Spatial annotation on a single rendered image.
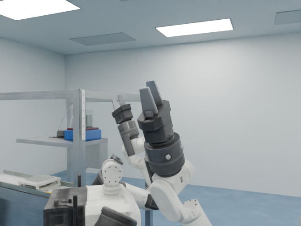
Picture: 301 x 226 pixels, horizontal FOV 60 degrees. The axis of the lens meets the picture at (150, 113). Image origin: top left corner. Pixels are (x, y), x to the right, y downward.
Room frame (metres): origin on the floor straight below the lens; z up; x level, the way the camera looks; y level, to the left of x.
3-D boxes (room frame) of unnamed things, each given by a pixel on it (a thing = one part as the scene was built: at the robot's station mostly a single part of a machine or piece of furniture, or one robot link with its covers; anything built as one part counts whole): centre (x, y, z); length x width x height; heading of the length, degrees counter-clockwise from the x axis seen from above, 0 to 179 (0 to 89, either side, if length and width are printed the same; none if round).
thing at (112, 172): (0.91, 0.14, 1.34); 0.10 x 0.07 x 0.09; 13
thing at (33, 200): (2.28, 1.03, 0.83); 1.30 x 0.29 x 0.10; 61
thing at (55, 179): (2.24, 0.96, 0.95); 0.25 x 0.24 x 0.02; 151
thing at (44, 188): (2.24, 0.96, 0.90); 0.24 x 0.24 x 0.02; 61
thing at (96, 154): (2.11, 0.46, 1.20); 0.22 x 0.11 x 0.20; 61
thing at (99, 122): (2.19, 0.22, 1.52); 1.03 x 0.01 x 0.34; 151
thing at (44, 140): (2.08, 0.71, 1.31); 0.62 x 0.38 x 0.04; 61
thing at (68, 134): (2.04, 0.52, 1.37); 0.21 x 0.20 x 0.09; 151
